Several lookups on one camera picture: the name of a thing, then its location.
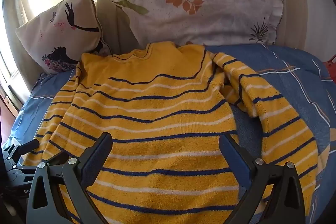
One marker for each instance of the floral ruffled pillow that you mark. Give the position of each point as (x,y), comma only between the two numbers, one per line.
(210,11)

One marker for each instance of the cream figure print cushion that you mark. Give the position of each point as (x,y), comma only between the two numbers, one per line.
(63,37)

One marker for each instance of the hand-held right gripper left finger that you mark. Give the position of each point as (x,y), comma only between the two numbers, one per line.
(97,158)

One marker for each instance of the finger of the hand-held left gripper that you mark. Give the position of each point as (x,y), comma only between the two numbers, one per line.
(25,148)
(56,157)

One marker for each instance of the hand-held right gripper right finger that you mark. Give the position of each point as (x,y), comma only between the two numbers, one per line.
(235,158)

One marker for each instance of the blue plaid bedsheet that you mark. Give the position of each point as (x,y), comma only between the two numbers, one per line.
(296,77)

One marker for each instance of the red plastic bag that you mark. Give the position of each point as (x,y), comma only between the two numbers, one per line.
(331,66)

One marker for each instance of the yellow striped sweater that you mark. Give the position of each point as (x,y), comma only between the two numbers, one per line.
(162,113)

